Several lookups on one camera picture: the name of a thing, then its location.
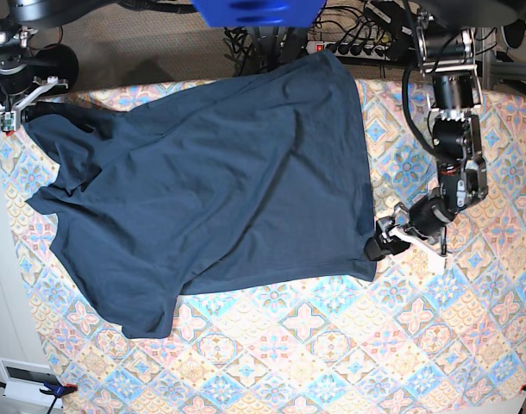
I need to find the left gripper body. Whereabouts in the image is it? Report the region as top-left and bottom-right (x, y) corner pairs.
(374, 193), (455, 273)

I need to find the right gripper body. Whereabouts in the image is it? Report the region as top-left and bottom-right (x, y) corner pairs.
(0, 65), (69, 132)

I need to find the dark navy t-shirt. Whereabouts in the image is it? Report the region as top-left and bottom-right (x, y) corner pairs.
(25, 52), (376, 339)

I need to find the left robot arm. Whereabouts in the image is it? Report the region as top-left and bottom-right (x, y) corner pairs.
(365, 5), (488, 273)

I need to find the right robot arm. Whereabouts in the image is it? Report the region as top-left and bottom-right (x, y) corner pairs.
(0, 18), (78, 135)

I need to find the black round stool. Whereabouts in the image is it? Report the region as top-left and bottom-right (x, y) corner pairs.
(31, 44), (79, 97)

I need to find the patterned tile tablecloth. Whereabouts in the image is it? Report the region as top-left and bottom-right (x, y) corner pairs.
(0, 91), (526, 413)

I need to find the white power strip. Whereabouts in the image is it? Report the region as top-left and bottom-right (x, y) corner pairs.
(305, 41), (389, 61)

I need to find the black round base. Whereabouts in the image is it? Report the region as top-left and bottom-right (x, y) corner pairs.
(501, 19), (526, 49)

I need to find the blue clamp lower left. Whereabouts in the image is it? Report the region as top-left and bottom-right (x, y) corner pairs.
(0, 377), (78, 414)

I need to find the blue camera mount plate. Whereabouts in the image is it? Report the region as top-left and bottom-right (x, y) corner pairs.
(191, 0), (325, 28)

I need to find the white wall outlet box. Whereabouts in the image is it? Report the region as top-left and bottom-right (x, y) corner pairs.
(0, 357), (59, 413)

